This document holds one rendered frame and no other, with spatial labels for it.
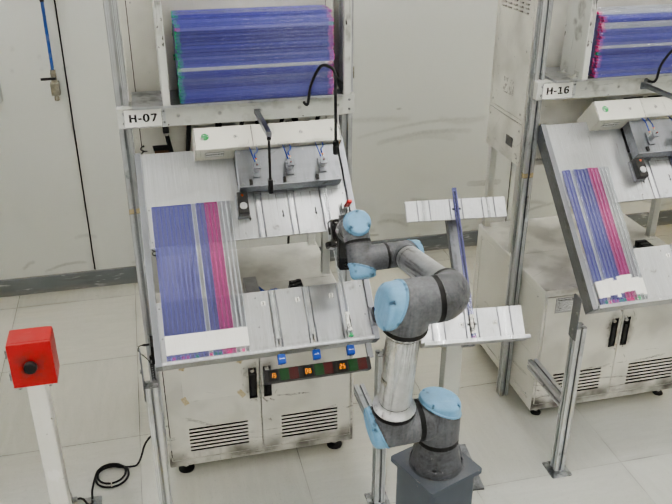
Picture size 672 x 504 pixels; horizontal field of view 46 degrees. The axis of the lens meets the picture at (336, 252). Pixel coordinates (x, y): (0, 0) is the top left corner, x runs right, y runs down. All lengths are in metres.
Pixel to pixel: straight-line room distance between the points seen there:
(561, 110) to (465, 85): 1.35
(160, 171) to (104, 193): 1.66
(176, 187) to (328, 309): 0.64
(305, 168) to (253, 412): 0.94
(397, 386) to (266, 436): 1.12
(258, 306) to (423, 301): 0.80
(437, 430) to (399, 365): 0.28
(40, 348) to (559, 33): 2.10
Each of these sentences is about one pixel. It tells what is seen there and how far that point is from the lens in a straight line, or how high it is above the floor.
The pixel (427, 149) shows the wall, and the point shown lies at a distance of 4.52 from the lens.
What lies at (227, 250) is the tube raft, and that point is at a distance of 2.55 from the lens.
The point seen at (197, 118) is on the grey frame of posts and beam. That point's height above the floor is 1.33.
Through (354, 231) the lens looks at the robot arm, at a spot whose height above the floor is 1.15.
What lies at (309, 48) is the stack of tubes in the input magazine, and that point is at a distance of 2.61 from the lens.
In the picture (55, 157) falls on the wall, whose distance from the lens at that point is 4.25.
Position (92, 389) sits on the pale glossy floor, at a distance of 3.69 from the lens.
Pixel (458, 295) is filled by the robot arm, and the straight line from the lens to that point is 1.89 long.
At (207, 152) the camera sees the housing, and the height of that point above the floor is 1.23.
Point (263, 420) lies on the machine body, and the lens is 3.02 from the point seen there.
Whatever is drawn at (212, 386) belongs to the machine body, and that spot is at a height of 0.40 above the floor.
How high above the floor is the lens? 2.07
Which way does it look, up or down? 26 degrees down
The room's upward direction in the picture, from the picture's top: straight up
